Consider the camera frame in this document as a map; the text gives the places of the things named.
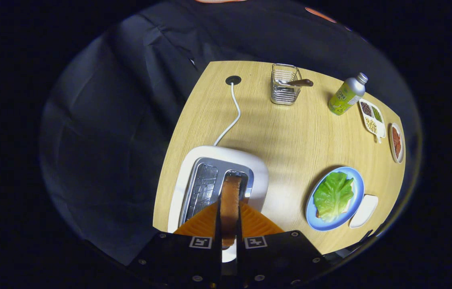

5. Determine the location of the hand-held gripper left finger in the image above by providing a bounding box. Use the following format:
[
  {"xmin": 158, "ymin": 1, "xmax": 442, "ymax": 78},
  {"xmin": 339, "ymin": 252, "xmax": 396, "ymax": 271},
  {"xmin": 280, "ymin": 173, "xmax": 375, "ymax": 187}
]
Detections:
[{"xmin": 130, "ymin": 199, "xmax": 223, "ymax": 287}]

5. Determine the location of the wooden handled knife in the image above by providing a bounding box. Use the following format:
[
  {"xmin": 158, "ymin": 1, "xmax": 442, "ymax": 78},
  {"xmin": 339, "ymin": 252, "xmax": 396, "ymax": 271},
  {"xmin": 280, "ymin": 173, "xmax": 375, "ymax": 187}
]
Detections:
[{"xmin": 278, "ymin": 79, "xmax": 314, "ymax": 88}]

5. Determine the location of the metal wire basket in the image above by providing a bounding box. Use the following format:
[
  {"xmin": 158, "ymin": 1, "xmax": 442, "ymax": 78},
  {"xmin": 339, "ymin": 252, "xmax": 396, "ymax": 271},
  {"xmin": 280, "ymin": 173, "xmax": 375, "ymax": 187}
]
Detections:
[{"xmin": 270, "ymin": 63, "xmax": 303, "ymax": 106}]

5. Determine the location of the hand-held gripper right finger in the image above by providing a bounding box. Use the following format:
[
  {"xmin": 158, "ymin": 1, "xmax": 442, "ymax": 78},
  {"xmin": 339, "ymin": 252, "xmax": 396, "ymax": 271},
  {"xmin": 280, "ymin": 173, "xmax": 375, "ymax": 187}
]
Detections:
[{"xmin": 236, "ymin": 199, "xmax": 330, "ymax": 286}]

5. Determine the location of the white square plate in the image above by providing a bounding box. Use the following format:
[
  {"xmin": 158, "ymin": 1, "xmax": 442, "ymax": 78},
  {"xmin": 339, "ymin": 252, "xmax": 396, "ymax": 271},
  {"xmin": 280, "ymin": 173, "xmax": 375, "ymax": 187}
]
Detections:
[{"xmin": 349, "ymin": 194, "xmax": 379, "ymax": 229}]

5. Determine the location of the white toaster cable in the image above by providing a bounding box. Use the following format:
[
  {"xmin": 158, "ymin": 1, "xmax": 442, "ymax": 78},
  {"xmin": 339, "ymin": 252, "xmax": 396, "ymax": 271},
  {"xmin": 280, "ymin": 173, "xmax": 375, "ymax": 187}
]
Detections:
[{"xmin": 213, "ymin": 82, "xmax": 241, "ymax": 147}]

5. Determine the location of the browned toast slice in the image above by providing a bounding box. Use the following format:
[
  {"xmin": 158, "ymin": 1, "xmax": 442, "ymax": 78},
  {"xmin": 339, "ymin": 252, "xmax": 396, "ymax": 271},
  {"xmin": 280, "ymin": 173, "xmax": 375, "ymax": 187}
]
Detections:
[{"xmin": 220, "ymin": 175, "xmax": 242, "ymax": 248}]

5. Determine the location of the white toaster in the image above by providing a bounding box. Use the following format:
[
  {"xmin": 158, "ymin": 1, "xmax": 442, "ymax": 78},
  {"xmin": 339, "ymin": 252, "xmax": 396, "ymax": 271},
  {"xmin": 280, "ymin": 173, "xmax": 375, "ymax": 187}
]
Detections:
[{"xmin": 167, "ymin": 145, "xmax": 270, "ymax": 263}]

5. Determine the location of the green label metal bottle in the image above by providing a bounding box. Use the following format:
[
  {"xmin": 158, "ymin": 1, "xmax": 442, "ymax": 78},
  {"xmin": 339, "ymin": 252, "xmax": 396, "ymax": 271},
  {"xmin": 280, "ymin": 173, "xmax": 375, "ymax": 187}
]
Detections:
[{"xmin": 328, "ymin": 72, "xmax": 369, "ymax": 116}]

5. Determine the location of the blue plate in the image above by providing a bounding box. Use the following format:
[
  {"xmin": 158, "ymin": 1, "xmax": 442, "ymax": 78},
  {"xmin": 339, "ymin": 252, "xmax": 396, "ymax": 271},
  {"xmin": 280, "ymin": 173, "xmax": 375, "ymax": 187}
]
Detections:
[{"xmin": 306, "ymin": 166, "xmax": 365, "ymax": 231}]

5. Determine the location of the green lettuce leaf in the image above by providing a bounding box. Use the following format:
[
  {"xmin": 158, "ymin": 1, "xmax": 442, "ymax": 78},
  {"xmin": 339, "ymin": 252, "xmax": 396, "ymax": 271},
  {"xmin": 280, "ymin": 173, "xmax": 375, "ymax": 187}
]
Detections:
[{"xmin": 313, "ymin": 172, "xmax": 355, "ymax": 222}]

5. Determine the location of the white oval plate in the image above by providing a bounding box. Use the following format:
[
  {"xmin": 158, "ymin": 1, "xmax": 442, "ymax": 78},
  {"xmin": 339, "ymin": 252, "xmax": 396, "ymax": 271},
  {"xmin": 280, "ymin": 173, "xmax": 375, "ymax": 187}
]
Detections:
[{"xmin": 389, "ymin": 122, "xmax": 405, "ymax": 164}]

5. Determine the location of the white divided dish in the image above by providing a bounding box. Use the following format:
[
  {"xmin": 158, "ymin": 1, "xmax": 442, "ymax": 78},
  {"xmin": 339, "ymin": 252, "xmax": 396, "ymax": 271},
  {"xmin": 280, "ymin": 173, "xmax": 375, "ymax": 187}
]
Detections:
[{"xmin": 359, "ymin": 98, "xmax": 387, "ymax": 144}]

